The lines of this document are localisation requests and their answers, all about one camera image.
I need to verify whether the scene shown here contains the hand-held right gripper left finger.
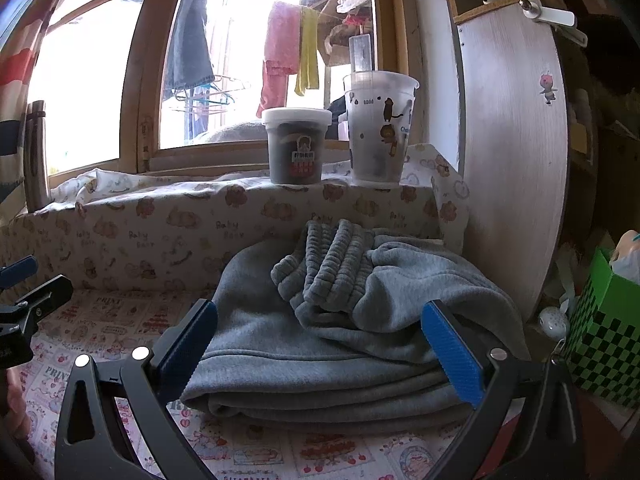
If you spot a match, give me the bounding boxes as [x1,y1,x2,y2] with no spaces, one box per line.
[54,298,220,480]

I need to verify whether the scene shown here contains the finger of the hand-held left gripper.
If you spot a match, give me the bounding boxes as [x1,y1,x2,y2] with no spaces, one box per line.
[0,275,75,337]
[0,255,40,291]

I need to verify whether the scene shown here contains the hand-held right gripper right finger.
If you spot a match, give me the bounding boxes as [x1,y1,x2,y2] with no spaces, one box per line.
[421,299,587,480]

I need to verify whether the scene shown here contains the grey pants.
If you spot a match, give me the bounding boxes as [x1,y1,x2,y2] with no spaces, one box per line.
[179,219,532,424]

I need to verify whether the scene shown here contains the person's left hand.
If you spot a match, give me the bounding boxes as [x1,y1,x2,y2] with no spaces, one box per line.
[4,367,32,442]

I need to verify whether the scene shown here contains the white perforated egg toy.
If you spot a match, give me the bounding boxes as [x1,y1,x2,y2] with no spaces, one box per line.
[537,306,570,341]

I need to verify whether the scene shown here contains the steel bottle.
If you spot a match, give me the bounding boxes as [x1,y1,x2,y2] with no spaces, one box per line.
[23,101,51,212]

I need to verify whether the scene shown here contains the printed bed bumper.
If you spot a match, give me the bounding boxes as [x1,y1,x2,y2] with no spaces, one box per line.
[0,142,472,294]

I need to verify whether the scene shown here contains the green checkered box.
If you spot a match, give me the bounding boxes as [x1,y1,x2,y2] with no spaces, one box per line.
[562,240,640,409]

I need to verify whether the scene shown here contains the red mat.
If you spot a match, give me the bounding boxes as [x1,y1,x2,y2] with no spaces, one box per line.
[502,392,627,480]

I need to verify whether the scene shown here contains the striped curtain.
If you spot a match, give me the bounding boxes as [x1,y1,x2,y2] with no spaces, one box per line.
[0,0,57,227]

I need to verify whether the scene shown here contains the white cabinet panel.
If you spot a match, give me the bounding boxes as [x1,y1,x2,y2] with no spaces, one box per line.
[445,0,572,324]

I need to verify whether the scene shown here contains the crumpled pale paper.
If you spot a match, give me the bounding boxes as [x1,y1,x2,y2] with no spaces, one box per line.
[611,230,640,284]

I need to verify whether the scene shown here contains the dark jar with white lid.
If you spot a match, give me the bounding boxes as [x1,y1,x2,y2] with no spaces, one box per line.
[262,107,333,186]

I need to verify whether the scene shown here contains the printed plastic cup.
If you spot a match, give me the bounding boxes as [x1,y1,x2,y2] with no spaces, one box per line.
[342,71,419,189]

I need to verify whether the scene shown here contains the dark blue hanging garment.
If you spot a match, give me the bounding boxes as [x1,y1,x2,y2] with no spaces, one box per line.
[164,0,216,92]

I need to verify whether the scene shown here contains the wooden shelf unit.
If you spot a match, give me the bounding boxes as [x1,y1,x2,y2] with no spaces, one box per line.
[560,0,640,241]

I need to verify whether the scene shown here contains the red hanging cloth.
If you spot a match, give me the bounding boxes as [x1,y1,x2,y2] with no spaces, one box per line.
[256,2,301,120]

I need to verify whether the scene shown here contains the yellow hanging cloth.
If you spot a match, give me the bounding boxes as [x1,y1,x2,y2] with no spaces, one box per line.
[294,7,320,97]

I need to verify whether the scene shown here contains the clear plastic tube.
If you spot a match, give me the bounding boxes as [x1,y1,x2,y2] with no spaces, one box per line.
[349,35,375,75]

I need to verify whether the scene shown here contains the wooden window frame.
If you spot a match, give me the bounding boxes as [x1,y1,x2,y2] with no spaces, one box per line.
[0,0,427,177]

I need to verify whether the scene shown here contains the wire clothes hangers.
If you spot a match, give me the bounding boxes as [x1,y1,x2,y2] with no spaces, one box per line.
[171,75,252,114]

